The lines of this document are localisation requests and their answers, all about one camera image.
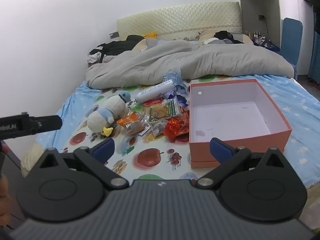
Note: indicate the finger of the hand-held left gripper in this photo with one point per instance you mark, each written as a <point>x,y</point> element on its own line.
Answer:
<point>46,123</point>

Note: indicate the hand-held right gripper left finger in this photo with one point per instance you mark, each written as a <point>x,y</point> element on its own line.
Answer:
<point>103,150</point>

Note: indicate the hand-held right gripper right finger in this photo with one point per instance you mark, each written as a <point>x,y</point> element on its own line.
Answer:
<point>220,150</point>

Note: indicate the pink cardboard box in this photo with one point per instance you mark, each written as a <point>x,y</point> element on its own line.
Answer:
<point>252,140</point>

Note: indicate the person's left hand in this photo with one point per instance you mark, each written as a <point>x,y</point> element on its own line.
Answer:
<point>3,187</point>

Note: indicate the cream fluffy cushion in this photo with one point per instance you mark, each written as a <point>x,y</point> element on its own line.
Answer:
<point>31,158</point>

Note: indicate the clear brown snack packet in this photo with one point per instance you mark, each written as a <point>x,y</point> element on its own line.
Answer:
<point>137,128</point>

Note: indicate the white and blue plush penguin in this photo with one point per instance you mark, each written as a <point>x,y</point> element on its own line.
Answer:
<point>112,105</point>

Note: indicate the fruit print bed sheet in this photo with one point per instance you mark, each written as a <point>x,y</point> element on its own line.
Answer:
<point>150,160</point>

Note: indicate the blue and white tissue packet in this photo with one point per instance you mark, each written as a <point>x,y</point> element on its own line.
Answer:
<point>181,97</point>

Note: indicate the white tube bottle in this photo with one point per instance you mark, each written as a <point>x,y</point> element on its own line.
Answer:
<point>155,91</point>

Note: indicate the clear plastic bag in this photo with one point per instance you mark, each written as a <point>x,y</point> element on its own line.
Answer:
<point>173,76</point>

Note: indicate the grey duvet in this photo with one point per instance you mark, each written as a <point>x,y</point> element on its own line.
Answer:
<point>200,60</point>

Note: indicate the black clothes pile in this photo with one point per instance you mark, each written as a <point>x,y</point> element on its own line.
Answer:
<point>112,46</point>

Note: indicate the black garment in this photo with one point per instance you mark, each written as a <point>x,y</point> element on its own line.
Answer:
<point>226,36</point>

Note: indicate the cream pillow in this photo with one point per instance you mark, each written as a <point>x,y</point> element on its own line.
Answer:
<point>207,33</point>

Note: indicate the group of small bottles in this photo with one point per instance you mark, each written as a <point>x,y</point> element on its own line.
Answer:
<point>257,37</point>

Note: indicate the yellow bag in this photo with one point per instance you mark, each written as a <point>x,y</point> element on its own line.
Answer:
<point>150,35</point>

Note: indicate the blue chair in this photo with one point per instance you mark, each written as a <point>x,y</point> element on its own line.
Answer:
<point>291,45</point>

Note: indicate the cream quilted headboard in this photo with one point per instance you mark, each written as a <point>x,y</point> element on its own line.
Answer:
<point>175,20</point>

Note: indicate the black cabinet socket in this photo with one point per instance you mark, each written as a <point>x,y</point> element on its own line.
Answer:
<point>262,17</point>

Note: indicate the grey cabinet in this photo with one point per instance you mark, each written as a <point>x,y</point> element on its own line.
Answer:
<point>260,0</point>

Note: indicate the wall socket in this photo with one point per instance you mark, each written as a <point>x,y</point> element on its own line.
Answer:
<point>114,35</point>

